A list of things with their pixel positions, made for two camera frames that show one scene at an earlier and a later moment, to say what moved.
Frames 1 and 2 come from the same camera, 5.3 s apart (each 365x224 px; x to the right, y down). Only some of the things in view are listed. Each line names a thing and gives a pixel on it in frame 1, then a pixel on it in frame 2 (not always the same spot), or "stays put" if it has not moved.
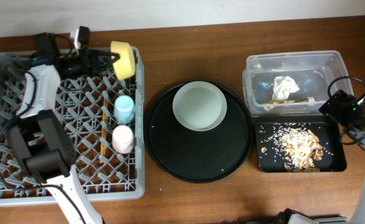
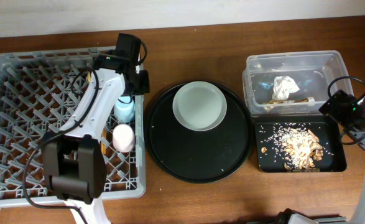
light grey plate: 199,106 stays put
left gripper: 89,60 to 142,84
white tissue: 283,86 stays put
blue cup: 124,109 stays put
